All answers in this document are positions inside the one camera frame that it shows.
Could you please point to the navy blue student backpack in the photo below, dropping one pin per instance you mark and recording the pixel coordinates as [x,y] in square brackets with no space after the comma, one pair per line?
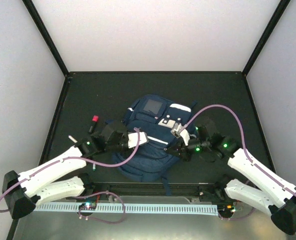
[155,116]

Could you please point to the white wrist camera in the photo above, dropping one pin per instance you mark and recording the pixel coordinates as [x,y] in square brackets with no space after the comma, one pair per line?
[180,132]
[135,139]

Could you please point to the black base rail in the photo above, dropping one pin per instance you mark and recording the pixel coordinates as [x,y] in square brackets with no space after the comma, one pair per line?
[207,192]

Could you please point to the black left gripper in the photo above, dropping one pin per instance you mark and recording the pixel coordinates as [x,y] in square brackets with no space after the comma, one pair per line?
[124,144]

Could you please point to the red capped marker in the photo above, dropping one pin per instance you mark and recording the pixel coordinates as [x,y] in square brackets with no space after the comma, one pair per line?
[93,124]

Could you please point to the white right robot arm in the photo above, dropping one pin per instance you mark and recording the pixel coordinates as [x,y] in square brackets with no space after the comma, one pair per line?
[271,194]

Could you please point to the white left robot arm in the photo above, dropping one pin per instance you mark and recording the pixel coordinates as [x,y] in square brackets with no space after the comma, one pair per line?
[24,191]

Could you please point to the white slotted cable duct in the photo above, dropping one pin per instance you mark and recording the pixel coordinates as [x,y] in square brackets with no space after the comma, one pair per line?
[134,208]

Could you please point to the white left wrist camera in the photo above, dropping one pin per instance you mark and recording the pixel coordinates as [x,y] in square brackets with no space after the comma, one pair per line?
[135,139]

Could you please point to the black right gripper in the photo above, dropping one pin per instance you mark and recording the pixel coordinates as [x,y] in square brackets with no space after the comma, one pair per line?
[178,147]

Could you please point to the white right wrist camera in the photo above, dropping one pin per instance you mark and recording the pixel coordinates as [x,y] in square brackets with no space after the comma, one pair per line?
[180,132]

